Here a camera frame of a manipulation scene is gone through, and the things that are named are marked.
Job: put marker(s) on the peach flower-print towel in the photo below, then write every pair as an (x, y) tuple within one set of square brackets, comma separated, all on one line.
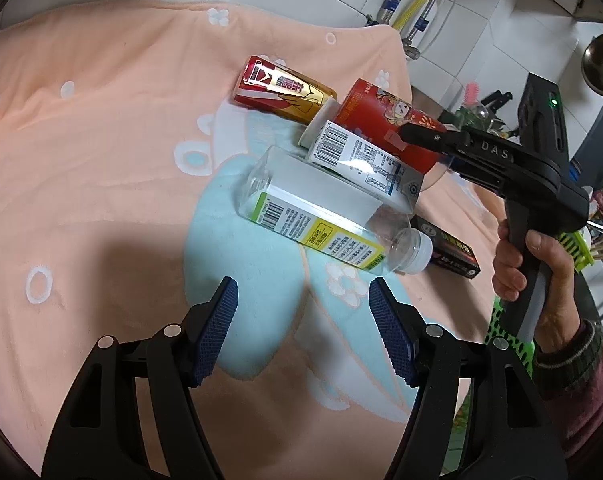
[(120, 156)]

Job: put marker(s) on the black red cigarette box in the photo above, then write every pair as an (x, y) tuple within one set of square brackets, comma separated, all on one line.
[(449, 252)]

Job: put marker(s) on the green glass utensil jar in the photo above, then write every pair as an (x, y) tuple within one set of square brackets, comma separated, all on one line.
[(474, 115)]

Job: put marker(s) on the red clear-lidded snack cup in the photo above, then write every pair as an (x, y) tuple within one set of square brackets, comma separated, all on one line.
[(377, 116)]

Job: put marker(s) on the green perforated plastic basket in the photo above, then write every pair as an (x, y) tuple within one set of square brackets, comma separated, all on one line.
[(524, 351)]

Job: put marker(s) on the white blue small carton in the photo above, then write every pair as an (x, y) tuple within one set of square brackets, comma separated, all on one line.
[(365, 165)]

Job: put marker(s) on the clear plastic bottle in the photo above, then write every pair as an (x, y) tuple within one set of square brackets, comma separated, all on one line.
[(321, 211)]

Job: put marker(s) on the red gold drink can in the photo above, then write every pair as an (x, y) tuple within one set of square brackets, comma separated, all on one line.
[(273, 88)]

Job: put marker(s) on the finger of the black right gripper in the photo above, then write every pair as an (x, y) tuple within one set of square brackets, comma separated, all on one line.
[(436, 141)]

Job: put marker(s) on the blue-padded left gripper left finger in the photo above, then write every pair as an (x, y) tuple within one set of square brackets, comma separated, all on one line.
[(178, 358)]

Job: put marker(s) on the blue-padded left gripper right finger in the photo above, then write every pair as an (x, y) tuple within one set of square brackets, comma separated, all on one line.
[(428, 357)]

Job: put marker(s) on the lime green dish rack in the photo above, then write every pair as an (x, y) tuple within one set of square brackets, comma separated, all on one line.
[(578, 245)]

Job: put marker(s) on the maroon sleeve right forearm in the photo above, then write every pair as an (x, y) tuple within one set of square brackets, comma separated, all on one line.
[(570, 381)]

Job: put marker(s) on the pink brush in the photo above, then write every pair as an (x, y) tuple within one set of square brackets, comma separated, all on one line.
[(471, 94)]

